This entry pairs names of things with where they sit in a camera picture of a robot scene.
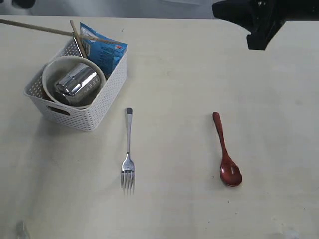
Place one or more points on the white perforated plastic basket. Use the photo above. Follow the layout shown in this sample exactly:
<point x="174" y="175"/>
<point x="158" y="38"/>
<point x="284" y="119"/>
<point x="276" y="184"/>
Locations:
<point x="86" y="119"/>

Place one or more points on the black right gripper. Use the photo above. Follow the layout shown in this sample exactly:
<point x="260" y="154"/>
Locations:
<point x="264" y="18"/>

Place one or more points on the wooden chopstick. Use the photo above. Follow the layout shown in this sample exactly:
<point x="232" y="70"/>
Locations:
<point x="55" y="31"/>
<point x="78" y="40"/>

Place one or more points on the white curtain backdrop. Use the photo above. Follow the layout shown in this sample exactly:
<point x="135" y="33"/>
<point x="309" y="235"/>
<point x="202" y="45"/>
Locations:
<point x="178" y="9"/>

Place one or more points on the shiny steel cup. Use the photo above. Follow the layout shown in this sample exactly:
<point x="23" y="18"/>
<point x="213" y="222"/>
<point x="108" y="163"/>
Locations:
<point x="76" y="88"/>

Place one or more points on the steel spoon long handle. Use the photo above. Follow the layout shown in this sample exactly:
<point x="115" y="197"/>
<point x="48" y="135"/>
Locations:
<point x="128" y="166"/>

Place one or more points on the white ceramic bowl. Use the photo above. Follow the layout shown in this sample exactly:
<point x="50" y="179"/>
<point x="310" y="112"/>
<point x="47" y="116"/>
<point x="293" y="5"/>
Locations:
<point x="59" y="67"/>

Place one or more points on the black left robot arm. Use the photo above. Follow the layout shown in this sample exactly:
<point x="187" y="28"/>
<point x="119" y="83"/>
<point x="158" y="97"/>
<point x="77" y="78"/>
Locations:
<point x="24" y="4"/>

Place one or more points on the blue snack packet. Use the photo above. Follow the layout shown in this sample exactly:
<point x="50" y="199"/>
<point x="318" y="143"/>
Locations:
<point x="105" y="55"/>

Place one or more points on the red-brown wooden spoon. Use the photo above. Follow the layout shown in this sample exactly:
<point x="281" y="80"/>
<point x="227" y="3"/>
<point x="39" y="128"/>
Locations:
<point x="229" y="171"/>

